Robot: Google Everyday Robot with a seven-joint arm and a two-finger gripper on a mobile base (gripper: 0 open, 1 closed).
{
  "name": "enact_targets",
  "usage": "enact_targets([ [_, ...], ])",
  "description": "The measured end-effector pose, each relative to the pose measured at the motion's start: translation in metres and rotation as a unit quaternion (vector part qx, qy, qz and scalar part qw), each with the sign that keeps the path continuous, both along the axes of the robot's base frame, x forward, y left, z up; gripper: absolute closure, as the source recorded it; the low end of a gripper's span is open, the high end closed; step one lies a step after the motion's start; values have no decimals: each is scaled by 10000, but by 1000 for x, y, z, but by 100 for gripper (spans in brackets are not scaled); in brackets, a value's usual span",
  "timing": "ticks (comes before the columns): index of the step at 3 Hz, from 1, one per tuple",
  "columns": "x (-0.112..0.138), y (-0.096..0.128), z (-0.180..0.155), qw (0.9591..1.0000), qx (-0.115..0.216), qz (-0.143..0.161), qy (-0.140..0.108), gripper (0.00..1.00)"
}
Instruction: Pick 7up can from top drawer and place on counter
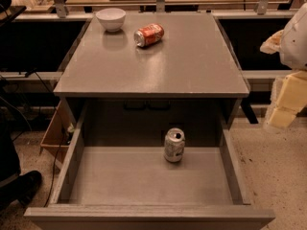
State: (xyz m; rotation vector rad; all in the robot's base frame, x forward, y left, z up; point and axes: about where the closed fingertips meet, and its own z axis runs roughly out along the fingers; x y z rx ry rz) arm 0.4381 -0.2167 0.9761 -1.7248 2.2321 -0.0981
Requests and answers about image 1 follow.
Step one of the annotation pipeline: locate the black shoe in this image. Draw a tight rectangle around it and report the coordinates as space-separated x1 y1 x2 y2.
0 171 42 210

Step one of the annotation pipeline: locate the cardboard box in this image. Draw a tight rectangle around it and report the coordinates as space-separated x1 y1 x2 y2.
40 102 74 169

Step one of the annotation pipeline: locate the orange soda can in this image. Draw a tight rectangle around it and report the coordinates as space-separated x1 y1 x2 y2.
134 23 164 48

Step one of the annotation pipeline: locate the open grey top drawer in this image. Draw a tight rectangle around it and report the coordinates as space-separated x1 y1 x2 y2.
25 100 274 230

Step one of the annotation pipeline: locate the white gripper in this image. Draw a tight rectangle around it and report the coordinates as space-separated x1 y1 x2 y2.
260 30 307 129

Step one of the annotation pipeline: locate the white bowl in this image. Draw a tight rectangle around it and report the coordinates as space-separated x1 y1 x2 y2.
96 8 126 32

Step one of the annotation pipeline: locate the metal frame rail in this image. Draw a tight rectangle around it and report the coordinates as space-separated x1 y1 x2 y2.
12 0 298 19

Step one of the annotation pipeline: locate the silver green 7up can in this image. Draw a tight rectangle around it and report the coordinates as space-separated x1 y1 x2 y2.
164 128 185 163

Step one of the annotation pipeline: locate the black cable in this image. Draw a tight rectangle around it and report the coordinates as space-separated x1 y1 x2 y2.
24 68 70 208

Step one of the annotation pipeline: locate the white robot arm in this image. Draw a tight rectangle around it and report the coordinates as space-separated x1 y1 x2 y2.
260 3 307 132

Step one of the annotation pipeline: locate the grey cabinet counter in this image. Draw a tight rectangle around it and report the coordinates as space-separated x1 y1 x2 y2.
55 12 249 99

